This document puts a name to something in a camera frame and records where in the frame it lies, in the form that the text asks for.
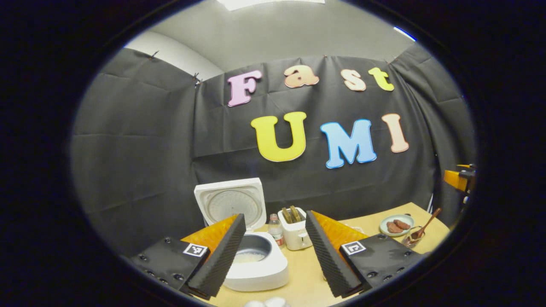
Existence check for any white rice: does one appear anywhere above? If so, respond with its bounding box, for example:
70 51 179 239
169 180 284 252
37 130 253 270
234 252 266 264

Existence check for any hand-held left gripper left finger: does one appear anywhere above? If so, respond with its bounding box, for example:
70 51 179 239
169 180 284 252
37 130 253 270
128 213 247 299

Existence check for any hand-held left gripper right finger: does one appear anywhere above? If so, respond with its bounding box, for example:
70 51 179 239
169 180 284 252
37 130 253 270
305 210 427 299

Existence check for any large ceiling light panel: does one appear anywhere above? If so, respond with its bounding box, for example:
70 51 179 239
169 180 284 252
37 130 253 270
218 0 325 11

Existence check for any clear plastic bottle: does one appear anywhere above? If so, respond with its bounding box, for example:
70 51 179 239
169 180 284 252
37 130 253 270
268 214 285 249

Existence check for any pale green plate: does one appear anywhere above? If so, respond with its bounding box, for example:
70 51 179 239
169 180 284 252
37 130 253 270
380 214 415 237

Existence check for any brown wooden spoon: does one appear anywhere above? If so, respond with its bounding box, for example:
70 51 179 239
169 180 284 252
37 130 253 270
410 208 442 240

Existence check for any white toaster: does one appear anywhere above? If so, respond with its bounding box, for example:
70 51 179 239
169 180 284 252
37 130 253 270
278 206 313 251

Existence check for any white rice cooker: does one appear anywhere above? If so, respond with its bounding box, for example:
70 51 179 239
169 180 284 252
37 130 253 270
194 178 289 292

